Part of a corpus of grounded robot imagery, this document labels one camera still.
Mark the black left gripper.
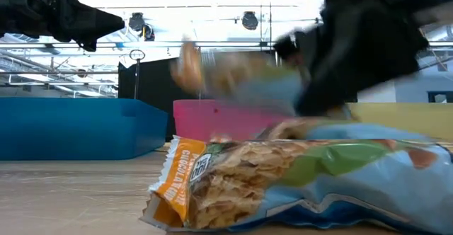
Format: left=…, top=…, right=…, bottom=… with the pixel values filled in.
left=0, top=0, right=126, bottom=52

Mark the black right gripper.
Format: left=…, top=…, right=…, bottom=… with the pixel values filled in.
left=272, top=0, right=431, bottom=118

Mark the green and orange granola bar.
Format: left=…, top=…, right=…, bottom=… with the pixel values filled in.
left=169, top=40, right=307, bottom=103

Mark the round black ceiling lamp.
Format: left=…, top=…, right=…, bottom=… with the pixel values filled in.
left=241, top=11, right=260, bottom=31
left=127, top=11, right=147, bottom=33

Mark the black partition panel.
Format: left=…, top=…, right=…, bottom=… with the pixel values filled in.
left=117, top=57, right=200, bottom=141

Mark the blue translucent plastic bin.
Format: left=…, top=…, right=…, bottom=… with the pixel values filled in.
left=0, top=97, right=169, bottom=162

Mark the yellow translucent plastic bin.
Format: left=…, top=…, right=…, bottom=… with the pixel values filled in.
left=346, top=102, right=453, bottom=144

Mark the pink translucent plastic bin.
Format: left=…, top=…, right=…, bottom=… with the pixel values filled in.
left=172, top=98, right=302, bottom=144

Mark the chips bag lying on table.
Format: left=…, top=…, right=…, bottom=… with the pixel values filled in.
left=139, top=135, right=453, bottom=235

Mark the metal ring stand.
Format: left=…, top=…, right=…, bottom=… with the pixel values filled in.
left=128, top=48, right=147, bottom=100

